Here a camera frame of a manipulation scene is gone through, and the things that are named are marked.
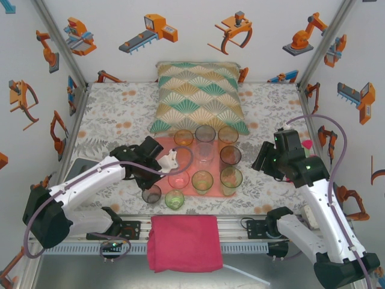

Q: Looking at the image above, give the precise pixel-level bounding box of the floral table cover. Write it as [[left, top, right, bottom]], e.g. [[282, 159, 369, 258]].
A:
[[64, 81, 333, 216]]

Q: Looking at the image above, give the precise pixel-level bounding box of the aluminium table edge rail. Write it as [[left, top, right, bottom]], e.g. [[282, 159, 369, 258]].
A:
[[28, 214, 359, 244]]

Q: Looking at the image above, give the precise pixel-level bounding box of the tall green glass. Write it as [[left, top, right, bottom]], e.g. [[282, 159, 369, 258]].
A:
[[219, 166, 244, 198]]

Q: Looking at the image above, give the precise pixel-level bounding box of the aluminium frame post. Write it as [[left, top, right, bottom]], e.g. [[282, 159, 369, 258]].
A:
[[29, 0, 91, 91], [296, 0, 359, 90]]

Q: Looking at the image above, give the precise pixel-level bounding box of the pink plastic tray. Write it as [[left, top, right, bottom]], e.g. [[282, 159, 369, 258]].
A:
[[155, 135, 242, 198]]

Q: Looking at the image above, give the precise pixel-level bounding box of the tall amber glass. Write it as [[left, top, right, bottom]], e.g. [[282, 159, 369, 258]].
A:
[[217, 125, 240, 147]]

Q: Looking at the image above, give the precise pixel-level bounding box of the tall clear glass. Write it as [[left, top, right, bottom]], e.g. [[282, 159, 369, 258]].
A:
[[194, 142, 216, 172]]

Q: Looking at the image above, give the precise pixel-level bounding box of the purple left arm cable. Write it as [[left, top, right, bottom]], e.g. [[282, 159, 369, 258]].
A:
[[23, 146, 194, 263]]

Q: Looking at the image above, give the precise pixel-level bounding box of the short clear pink glass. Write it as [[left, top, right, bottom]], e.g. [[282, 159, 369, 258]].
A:
[[167, 168, 191, 190]]

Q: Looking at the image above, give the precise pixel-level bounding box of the tall blue glass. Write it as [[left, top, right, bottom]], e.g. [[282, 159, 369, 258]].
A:
[[194, 125, 217, 145]]

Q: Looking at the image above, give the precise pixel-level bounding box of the short amber glass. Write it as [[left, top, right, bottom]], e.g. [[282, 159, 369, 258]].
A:
[[173, 129, 195, 148]]

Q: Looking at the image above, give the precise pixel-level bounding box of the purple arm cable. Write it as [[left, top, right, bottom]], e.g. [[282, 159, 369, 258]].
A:
[[284, 113, 374, 289], [23, 146, 194, 263]]

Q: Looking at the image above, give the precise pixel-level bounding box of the tall smoky grey glass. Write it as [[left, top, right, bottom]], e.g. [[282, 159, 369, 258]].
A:
[[219, 145, 242, 168]]

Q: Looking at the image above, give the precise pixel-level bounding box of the fan-patterned teal and gold pillow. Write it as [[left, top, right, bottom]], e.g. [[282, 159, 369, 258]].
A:
[[148, 61, 250, 136]]

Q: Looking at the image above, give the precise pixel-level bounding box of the short grey glass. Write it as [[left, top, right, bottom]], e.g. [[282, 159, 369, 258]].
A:
[[141, 184, 162, 205]]

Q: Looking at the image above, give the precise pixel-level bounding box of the white kitchen scale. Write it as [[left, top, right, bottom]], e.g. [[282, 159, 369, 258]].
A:
[[69, 158, 102, 182]]

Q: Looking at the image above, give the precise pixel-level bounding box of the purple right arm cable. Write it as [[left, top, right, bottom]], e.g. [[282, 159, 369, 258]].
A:
[[284, 113, 374, 289]]

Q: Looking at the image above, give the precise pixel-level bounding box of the magenta folded cloth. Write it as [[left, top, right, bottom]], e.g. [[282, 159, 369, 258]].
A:
[[146, 215, 224, 273]]

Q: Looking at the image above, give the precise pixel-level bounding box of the white alarm clock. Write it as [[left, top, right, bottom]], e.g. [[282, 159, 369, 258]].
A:
[[300, 204, 319, 230]]

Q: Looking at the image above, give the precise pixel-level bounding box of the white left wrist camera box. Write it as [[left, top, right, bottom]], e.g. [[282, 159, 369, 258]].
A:
[[158, 149, 181, 175]]

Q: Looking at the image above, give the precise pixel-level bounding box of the circuit board with green light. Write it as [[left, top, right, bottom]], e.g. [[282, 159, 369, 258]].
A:
[[100, 240, 125, 257]]

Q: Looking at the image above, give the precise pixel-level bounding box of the short green glass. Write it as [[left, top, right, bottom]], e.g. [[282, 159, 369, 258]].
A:
[[164, 189, 185, 210], [191, 170, 214, 196]]

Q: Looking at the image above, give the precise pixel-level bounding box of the pink and green plush toy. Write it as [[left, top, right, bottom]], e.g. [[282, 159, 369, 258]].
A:
[[300, 140, 317, 158]]

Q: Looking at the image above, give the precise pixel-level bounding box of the white slotted cable duct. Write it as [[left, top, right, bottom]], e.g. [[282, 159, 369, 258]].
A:
[[40, 243, 269, 254]]

